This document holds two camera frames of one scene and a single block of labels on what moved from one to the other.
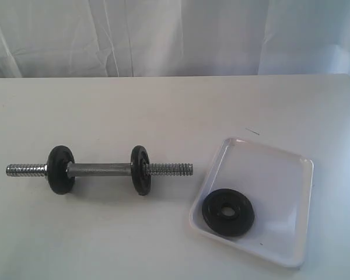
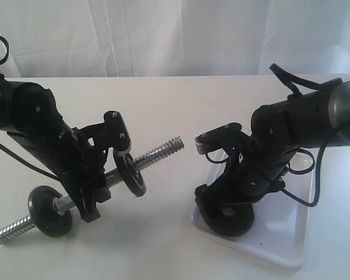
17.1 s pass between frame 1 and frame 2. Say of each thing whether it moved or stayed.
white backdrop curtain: stayed
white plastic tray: stayed
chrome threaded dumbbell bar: moved
